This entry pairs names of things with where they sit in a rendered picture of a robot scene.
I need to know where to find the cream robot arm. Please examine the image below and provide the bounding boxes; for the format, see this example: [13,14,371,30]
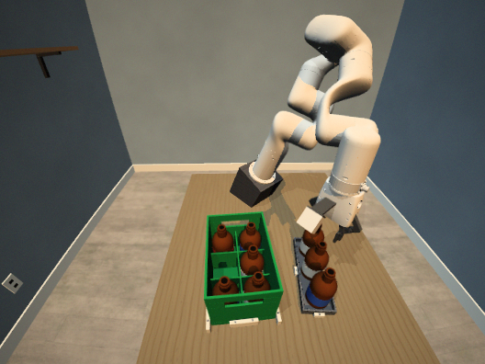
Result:
[249,15,380,233]

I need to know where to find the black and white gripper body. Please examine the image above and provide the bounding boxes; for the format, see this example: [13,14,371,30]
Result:
[316,177,364,228]

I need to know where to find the dark green crate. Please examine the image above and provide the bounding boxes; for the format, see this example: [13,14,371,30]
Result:
[204,216,283,325]

